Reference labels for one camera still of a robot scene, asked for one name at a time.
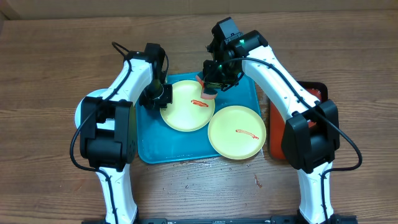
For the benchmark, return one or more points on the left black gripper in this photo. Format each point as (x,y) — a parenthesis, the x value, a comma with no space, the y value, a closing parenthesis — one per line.
(145,100)

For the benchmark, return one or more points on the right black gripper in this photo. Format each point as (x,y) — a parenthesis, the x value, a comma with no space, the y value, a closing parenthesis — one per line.
(211,71)

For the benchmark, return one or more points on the orange sponge with dark scourer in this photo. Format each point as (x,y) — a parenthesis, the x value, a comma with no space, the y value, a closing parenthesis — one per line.
(206,93)

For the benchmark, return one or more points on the yellow-green plate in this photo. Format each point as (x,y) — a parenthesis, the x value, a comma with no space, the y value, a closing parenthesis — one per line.
(187,112)
(237,132)

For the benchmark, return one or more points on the light blue plate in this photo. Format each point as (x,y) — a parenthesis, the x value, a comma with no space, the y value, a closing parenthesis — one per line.
(95,94)

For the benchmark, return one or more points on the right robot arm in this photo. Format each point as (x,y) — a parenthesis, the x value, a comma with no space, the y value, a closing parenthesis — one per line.
(310,136)

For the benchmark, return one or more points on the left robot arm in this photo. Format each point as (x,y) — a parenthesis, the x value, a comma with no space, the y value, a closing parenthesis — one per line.
(106,125)

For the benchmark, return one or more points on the teal plastic tray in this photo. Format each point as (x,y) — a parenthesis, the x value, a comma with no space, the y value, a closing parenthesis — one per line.
(159,143)

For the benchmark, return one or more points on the red black-rimmed tray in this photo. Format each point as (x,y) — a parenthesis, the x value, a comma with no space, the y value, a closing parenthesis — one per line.
(276,123)

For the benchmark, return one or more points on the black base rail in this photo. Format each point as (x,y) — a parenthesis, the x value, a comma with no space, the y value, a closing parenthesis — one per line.
(276,219)

